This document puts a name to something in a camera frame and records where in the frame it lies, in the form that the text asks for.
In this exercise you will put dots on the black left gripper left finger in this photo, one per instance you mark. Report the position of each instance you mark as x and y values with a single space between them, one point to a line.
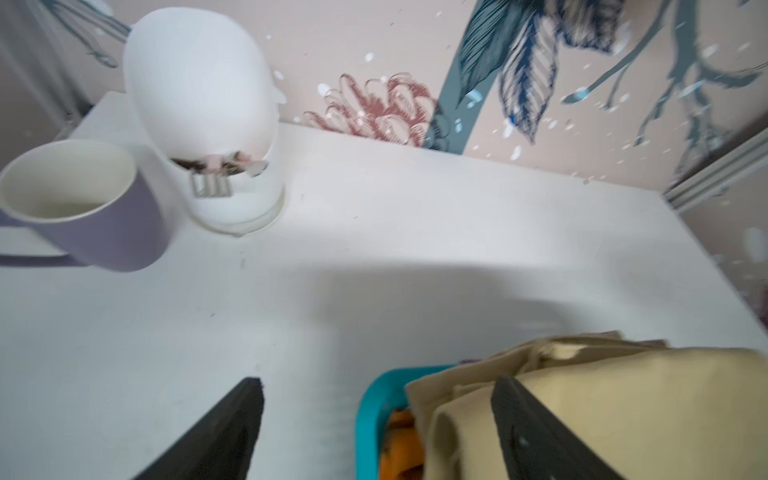
221 444

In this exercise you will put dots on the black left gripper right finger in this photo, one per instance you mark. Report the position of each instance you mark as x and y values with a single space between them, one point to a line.
535 444

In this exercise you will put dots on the purple ceramic mug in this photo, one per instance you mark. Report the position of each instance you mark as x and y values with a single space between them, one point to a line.
89 199

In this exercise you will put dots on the teal plastic basket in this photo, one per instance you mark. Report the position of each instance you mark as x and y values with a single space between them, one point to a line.
385 394

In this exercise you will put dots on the beige pants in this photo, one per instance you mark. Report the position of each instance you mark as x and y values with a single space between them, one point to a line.
646 409

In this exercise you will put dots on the orange pants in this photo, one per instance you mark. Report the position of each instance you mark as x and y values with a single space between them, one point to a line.
401 454

